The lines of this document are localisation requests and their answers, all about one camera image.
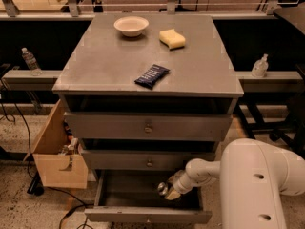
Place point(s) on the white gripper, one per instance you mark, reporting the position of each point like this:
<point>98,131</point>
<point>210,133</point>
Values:
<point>182,184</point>

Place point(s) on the green soda can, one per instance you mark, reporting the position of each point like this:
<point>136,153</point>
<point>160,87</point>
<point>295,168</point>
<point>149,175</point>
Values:
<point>163,188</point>

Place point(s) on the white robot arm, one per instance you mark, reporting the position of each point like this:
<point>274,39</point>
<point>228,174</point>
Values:
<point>253,175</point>

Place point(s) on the grey open bottom drawer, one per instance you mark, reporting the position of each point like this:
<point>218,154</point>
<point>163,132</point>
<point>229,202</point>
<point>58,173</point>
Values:
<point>132,196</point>

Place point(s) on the grey top drawer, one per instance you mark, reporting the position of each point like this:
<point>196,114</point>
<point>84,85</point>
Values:
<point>207,127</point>

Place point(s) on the grey middle drawer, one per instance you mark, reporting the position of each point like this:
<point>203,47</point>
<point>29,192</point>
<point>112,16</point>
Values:
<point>141,160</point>

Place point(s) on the grey drawer cabinet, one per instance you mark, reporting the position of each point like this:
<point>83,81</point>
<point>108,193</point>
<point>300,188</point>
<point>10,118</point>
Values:
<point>99,77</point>

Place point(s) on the dark blue snack packet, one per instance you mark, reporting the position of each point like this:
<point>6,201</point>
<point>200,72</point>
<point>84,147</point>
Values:
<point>151,76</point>

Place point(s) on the wooden box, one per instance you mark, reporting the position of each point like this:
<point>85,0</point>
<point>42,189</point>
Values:
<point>55,169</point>

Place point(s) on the black office chair base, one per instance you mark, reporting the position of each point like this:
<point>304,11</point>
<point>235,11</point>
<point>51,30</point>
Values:
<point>291,130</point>

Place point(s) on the yellow sponge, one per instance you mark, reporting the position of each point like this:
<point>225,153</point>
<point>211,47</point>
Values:
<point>172,39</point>

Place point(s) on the white bowl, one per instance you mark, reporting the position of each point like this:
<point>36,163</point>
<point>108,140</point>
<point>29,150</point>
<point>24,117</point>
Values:
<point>131,26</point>

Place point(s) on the clear water bottle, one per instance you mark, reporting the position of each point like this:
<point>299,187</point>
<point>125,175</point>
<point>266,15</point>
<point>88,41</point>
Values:
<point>31,62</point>

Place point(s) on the grey metal rail beam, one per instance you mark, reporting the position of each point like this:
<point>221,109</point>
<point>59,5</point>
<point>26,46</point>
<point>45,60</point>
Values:
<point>22,80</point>

